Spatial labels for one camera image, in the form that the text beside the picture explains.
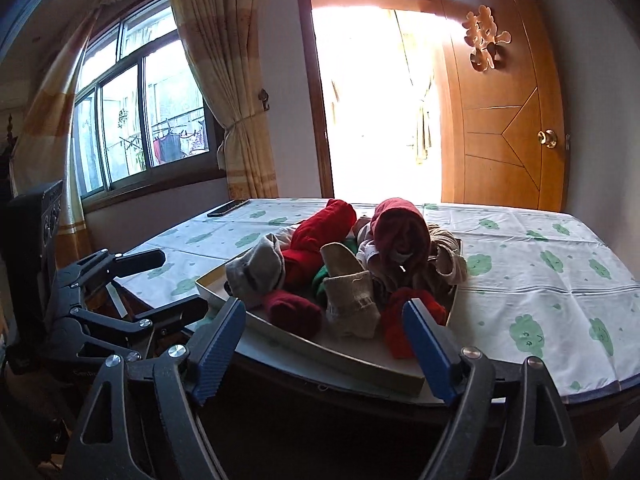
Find row of hanging laundry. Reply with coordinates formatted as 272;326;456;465
150;115;208;163

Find green underwear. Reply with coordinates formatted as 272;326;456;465
311;237;358;306

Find pale sheer curtain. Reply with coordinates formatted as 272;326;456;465
395;7;436;163

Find cloud print tablecloth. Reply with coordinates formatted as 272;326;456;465
117;197;640;406

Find shallow cardboard box tray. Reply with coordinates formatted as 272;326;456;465
195;240;463;396

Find beige sock pair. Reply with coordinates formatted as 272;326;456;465
322;270;382;341

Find light grey underwear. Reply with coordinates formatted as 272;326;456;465
225;232;286;308

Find large red underwear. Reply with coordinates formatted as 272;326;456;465
280;199;357;291

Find sliding glass window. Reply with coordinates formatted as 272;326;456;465
72;0;226;201

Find orange wooden door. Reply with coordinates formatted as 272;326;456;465
432;0;571;213

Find small dark red underwear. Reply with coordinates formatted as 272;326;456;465
262;290;323;339

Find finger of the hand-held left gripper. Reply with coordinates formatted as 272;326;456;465
55;247;167;302
45;295;209;362

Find tan underwear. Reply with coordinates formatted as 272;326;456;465
319;241;373;281

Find yellow patterned curtain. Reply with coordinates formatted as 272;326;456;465
165;0;281;201
10;5;101;256

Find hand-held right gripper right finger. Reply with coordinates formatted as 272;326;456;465
401;298;583;480

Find maroon underwear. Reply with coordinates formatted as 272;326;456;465
371;198;432;291

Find beige brown sock bundle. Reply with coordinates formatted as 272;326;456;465
425;225;469;291

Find dark wooden table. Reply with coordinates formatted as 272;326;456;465
85;280;636;480

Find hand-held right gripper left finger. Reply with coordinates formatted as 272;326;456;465
62;296;247;480

